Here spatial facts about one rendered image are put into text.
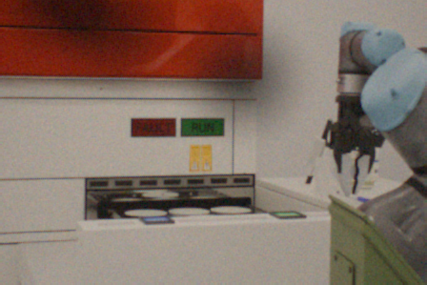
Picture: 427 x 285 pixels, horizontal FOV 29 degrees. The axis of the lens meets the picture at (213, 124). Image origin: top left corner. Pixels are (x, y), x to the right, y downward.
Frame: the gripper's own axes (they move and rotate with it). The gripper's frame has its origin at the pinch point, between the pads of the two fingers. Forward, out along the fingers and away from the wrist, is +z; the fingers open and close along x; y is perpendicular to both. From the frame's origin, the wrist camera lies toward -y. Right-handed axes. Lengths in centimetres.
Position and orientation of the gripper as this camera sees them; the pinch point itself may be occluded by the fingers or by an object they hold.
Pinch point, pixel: (352, 191)
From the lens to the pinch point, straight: 176.7
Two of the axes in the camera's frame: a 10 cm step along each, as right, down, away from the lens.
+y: -3.1, -0.5, 9.5
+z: -0.6, 10.0, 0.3
